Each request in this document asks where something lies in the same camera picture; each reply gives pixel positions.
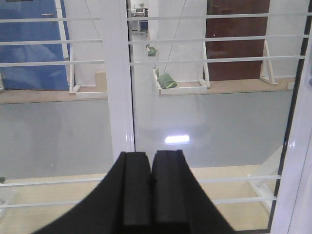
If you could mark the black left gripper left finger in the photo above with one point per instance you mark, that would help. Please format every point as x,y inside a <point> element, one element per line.
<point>119,204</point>

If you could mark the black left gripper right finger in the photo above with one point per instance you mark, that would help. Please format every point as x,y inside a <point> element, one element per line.
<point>180,205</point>

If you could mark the white framed sliding glass door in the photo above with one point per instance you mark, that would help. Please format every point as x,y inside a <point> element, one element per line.
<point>233,136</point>

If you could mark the blue door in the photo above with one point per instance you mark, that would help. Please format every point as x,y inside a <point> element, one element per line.
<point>29,26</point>

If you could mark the dark red wooden door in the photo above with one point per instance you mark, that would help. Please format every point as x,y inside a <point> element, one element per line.
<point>235,27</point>

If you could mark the fixed white glass panel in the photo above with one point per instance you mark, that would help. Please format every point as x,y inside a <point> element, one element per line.
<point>56,146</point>

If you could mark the green cloth bag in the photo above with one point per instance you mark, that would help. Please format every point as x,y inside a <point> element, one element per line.
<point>166,82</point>

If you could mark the small green object behind glass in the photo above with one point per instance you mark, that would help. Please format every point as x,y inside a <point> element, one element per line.
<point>151,51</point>

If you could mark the white wooden support frame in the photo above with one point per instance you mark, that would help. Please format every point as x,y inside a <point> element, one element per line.
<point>186,64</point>

